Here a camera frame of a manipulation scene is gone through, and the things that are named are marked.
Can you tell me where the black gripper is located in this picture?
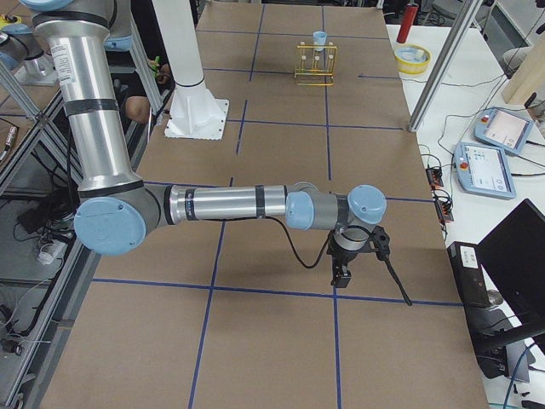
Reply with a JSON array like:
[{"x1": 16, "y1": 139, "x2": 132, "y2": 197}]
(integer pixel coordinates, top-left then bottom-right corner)
[{"x1": 326, "y1": 232, "x2": 375, "y2": 287}]

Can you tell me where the light blue plastic cup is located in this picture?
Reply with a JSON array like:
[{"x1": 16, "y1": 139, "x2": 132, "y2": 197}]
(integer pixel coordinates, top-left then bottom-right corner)
[{"x1": 313, "y1": 31, "x2": 327, "y2": 52}]

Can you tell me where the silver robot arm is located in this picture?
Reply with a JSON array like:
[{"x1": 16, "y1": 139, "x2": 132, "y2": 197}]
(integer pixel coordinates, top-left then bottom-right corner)
[{"x1": 27, "y1": 1, "x2": 390, "y2": 288}]

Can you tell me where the orange black adapter box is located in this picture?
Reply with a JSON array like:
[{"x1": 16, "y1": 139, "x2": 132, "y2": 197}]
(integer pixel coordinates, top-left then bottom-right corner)
[{"x1": 426, "y1": 167, "x2": 444, "y2": 189}]

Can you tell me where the black computer box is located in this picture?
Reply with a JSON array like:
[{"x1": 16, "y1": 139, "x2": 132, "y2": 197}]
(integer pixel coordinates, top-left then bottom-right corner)
[{"x1": 447, "y1": 241, "x2": 491, "y2": 308}]

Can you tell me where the lower teach pendant tablet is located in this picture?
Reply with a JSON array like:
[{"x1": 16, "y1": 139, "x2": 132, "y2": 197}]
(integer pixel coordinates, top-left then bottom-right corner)
[{"x1": 454, "y1": 142, "x2": 517, "y2": 199}]

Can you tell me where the teach pendant tablet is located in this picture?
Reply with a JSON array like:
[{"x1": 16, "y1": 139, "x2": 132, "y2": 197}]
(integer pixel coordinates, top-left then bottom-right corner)
[
  {"x1": 473, "y1": 107, "x2": 534, "y2": 155},
  {"x1": 454, "y1": 142, "x2": 517, "y2": 199}
]

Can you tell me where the upper teach pendant tablet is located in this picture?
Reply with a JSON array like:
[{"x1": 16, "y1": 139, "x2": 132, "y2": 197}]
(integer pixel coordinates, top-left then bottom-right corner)
[{"x1": 473, "y1": 107, "x2": 534, "y2": 155}]

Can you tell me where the yellow bowl with blue plate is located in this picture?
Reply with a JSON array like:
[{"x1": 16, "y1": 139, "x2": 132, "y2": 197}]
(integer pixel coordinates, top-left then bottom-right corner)
[{"x1": 393, "y1": 44, "x2": 432, "y2": 75}]

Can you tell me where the red cylinder bottle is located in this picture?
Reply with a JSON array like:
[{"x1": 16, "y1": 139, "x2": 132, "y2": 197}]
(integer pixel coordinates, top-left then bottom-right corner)
[{"x1": 396, "y1": 3, "x2": 419, "y2": 44}]

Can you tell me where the seated person in black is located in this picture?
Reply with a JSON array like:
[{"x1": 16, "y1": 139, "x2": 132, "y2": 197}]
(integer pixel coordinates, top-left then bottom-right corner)
[{"x1": 123, "y1": 0, "x2": 167, "y2": 124}]

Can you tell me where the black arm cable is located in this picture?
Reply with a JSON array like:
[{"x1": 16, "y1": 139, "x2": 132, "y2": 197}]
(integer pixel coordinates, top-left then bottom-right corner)
[{"x1": 259, "y1": 215, "x2": 337, "y2": 269}]

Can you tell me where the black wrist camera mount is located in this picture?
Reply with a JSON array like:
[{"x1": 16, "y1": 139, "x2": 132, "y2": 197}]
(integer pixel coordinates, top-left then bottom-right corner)
[{"x1": 370, "y1": 226, "x2": 390, "y2": 262}]

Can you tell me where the gold wire cup holder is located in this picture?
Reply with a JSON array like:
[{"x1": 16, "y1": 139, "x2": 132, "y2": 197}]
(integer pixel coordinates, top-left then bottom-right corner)
[{"x1": 294, "y1": 42, "x2": 338, "y2": 87}]

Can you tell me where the green handled tool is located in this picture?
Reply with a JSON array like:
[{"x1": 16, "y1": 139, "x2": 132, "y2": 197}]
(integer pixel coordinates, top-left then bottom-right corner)
[{"x1": 148, "y1": 55, "x2": 164, "y2": 83}]

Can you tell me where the aluminium frame post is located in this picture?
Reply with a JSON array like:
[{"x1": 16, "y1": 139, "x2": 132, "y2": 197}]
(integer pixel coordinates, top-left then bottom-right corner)
[{"x1": 408, "y1": 0, "x2": 482, "y2": 132}]

